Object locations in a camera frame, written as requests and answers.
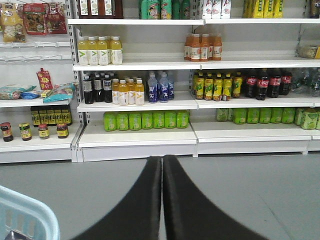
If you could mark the green drink can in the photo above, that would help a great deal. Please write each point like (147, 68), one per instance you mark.
(182, 119)
(158, 119)
(146, 120)
(122, 121)
(110, 121)
(170, 119)
(135, 121)

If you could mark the right white shelf unit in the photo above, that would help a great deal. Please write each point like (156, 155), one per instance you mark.
(257, 43)

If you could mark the orange juice bottle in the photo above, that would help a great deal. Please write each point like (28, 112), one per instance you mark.
(188, 47)
(195, 52)
(217, 48)

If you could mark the small brown sauce jar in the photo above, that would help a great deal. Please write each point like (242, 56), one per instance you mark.
(43, 131)

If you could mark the red brown sauce jar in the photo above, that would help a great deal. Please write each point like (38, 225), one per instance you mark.
(62, 130)

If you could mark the white supermarket shelf unit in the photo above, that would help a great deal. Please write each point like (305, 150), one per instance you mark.
(148, 45)

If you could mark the white orange drink bottle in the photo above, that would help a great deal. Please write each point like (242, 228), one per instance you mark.
(115, 91)

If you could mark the yellow label sauce jar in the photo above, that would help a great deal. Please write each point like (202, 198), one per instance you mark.
(25, 131)

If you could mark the cola bottle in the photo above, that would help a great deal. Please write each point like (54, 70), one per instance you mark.
(262, 85)
(274, 84)
(251, 84)
(285, 83)

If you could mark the left white shelf unit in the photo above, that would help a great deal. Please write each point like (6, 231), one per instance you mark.
(19, 63)

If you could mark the blue sports drink bottle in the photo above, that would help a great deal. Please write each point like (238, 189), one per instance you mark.
(152, 88)

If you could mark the red spout pouch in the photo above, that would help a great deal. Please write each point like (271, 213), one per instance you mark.
(44, 79)

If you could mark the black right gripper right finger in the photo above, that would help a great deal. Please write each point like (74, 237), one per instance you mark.
(190, 215)

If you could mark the yellow tea bottle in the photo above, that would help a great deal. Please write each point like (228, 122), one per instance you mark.
(208, 87)
(199, 86)
(217, 87)
(227, 85)

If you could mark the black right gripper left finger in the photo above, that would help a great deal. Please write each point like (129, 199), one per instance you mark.
(116, 200)

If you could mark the teal snack bag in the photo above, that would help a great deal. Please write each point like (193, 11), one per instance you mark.
(60, 93)

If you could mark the light blue shopping basket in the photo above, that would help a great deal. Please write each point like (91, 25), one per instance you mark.
(26, 216)

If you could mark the dark drink bottle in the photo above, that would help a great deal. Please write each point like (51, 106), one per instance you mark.
(107, 87)
(88, 90)
(98, 88)

